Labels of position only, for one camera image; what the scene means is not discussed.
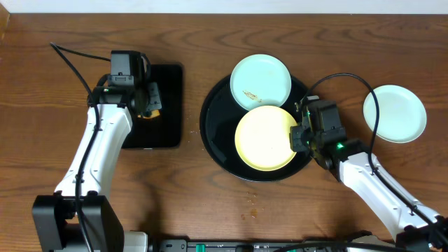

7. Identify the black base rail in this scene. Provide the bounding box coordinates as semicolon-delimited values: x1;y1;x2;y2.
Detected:
122;230;386;252

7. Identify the right black cable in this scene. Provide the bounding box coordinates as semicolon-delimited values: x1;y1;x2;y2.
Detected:
300;72;448;239

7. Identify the left black cable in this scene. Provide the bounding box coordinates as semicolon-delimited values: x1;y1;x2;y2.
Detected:
49;41;113;252

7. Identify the black cable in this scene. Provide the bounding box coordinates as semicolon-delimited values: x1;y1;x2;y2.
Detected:
49;41;113;252
300;72;448;239

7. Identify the green yellow sponge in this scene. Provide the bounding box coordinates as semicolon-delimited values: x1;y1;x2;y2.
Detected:
138;110;160;120

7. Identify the light blue plate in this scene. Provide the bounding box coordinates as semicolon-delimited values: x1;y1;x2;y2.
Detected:
363;85;427;144
230;54;292;111

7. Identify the yellow plate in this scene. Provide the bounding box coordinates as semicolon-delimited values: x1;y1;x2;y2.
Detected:
234;106;298;172

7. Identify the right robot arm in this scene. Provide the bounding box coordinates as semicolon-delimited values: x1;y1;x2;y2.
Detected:
290;98;447;251

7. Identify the round black tray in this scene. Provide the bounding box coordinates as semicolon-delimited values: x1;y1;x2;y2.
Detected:
199;76;312;182

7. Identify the black rectangular tray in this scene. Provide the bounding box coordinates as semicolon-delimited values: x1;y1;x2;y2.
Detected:
122;64;183;149

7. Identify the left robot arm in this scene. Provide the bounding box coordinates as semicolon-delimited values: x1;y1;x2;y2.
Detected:
32;50;152;251

